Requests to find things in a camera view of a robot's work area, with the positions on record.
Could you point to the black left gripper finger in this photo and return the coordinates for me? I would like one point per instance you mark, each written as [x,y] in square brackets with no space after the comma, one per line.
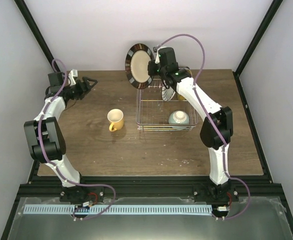
[88,79]
[88,86]

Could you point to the black aluminium frame post right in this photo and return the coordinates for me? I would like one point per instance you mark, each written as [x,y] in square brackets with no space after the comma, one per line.
[263,26]

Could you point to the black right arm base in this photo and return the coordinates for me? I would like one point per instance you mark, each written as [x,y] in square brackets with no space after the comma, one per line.
[209,192]

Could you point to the black front frame rail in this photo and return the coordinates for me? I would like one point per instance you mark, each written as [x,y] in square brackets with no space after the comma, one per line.
[147,186]

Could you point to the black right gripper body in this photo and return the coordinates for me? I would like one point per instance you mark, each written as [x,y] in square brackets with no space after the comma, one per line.
[152,72]

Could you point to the black aluminium frame post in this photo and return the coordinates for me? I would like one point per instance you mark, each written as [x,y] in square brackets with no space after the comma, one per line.
[24,10]
[263,26]

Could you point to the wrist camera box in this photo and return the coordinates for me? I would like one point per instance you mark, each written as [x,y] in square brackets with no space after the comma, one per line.
[72,76]
[156,52]

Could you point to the blue striped white plate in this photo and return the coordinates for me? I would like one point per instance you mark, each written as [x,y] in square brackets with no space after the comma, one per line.
[167,93]

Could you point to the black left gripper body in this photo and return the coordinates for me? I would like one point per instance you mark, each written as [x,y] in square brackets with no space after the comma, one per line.
[76,93]

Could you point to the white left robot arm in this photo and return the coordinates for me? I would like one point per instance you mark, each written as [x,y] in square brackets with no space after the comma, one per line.
[43,134]

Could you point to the yellow ceramic mug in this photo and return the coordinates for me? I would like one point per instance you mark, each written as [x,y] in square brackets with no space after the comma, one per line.
[116,120]

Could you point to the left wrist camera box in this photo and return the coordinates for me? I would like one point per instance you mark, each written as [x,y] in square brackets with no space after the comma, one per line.
[72,76]

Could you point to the dark multicolour rimmed plate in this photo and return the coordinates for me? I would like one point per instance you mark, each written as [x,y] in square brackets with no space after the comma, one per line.
[136,66]

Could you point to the yellow woven bamboo plate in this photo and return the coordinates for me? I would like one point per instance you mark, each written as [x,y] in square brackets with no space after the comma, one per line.
[180,97]

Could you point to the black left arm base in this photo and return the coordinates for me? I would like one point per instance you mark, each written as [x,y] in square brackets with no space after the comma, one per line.
[81,194]

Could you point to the black aluminium frame post left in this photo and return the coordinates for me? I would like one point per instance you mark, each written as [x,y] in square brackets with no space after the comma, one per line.
[24,10]

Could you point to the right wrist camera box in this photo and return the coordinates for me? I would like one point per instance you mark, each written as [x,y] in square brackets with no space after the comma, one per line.
[156,52]

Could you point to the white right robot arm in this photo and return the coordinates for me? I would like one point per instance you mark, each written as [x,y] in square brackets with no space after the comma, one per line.
[217,126]

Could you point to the light blue slotted cable duct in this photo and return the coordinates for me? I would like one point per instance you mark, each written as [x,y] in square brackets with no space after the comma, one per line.
[65,209]

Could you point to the green dotted white bowl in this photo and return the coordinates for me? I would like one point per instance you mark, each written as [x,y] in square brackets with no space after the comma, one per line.
[179,120]

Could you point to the steel wire dish rack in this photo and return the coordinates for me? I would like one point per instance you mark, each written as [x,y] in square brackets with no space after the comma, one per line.
[152,113]

